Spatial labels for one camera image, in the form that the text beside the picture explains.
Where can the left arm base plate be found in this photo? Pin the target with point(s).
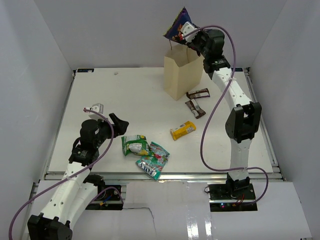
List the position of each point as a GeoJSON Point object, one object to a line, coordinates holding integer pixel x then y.
{"type": "Point", "coordinates": [107, 201]}

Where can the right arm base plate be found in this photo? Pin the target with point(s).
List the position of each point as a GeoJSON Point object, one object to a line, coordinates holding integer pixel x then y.
{"type": "Point", "coordinates": [222, 200]}

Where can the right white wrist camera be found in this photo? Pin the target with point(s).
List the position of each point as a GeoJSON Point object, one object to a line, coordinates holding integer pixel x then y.
{"type": "Point", "coordinates": [188, 32]}

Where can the brown chocolate bar upper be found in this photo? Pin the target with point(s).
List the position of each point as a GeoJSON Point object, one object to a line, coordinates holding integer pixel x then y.
{"type": "Point", "coordinates": [202, 93]}

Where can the aluminium table frame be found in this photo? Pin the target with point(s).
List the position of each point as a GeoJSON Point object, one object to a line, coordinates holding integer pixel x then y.
{"type": "Point", "coordinates": [136, 95]}

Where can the cream paper bag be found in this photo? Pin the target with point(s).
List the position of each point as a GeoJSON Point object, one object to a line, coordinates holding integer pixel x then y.
{"type": "Point", "coordinates": [183, 69]}

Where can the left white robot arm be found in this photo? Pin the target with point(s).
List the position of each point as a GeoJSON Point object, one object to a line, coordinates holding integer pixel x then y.
{"type": "Point", "coordinates": [79, 187]}

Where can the yellow snack bar wrapper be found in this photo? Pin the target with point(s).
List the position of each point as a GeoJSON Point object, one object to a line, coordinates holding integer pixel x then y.
{"type": "Point", "coordinates": [182, 130]}

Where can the brown chocolate bar lower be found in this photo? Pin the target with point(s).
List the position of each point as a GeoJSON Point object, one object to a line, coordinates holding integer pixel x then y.
{"type": "Point", "coordinates": [195, 108]}

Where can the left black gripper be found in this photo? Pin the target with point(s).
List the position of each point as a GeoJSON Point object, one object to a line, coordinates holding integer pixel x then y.
{"type": "Point", "coordinates": [120, 126]}

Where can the brown chocolate bar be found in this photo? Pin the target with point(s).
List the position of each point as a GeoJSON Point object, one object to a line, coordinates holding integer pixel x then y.
{"type": "Point", "coordinates": [202, 93]}
{"type": "Point", "coordinates": [195, 108]}

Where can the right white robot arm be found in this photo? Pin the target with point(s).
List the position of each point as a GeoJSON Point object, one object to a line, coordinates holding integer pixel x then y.
{"type": "Point", "coordinates": [245, 115]}

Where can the green snack packet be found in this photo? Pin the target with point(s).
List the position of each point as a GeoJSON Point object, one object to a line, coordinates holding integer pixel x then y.
{"type": "Point", "coordinates": [135, 144]}

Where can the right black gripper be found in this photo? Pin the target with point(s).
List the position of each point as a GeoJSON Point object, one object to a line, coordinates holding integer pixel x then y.
{"type": "Point", "coordinates": [202, 32]}

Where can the teal Fox's candy bag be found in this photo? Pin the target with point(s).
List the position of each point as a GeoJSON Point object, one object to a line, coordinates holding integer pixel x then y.
{"type": "Point", "coordinates": [153, 164]}

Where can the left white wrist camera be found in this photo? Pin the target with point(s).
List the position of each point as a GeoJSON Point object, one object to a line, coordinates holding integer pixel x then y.
{"type": "Point", "coordinates": [98, 107]}

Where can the white paper sheet front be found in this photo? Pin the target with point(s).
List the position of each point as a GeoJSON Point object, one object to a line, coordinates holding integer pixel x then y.
{"type": "Point", "coordinates": [181, 211]}

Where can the dark blue purple snack bag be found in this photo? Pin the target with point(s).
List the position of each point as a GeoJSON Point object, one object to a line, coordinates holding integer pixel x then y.
{"type": "Point", "coordinates": [174, 31]}

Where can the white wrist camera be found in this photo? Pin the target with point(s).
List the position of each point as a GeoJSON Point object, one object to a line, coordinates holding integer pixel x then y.
{"type": "Point", "coordinates": [98, 107]}
{"type": "Point", "coordinates": [188, 32]}

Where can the left blue corner label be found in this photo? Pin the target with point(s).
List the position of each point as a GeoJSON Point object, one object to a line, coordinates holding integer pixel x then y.
{"type": "Point", "coordinates": [85, 70]}

